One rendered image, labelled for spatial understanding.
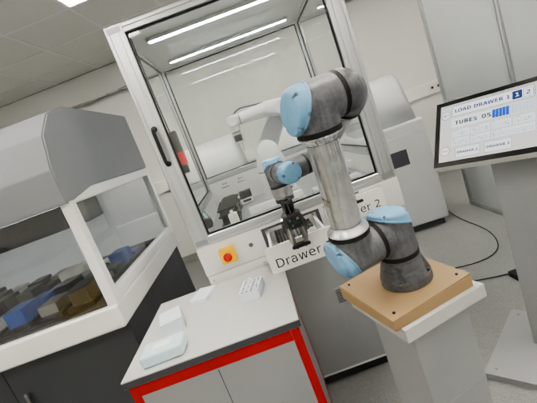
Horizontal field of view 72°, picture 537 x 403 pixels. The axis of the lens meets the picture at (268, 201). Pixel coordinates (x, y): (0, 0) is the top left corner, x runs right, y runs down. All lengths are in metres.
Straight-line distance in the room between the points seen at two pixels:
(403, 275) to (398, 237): 0.12
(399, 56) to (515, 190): 3.64
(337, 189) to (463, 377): 0.69
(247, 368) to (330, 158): 0.77
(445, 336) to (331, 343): 0.92
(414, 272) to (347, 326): 0.94
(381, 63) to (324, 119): 4.28
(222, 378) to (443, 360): 0.69
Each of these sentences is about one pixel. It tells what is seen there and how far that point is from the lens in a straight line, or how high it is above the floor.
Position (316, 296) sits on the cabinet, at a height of 0.51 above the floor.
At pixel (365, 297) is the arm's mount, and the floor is 0.80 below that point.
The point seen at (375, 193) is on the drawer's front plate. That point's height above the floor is 0.91.
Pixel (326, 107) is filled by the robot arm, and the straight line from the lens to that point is 0.88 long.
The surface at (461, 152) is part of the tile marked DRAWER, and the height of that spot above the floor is 1.00.
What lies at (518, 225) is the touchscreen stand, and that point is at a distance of 1.86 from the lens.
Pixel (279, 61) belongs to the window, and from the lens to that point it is 1.75.
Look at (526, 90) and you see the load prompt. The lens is 1.75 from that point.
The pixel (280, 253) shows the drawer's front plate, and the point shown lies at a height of 0.89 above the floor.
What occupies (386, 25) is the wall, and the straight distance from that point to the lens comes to 5.24.
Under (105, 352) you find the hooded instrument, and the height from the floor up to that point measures 0.70.
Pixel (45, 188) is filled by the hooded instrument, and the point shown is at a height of 1.44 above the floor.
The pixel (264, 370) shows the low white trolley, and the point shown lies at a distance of 1.36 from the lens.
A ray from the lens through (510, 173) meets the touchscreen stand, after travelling 1.78.
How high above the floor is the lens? 1.36
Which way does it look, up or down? 11 degrees down
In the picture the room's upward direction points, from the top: 20 degrees counter-clockwise
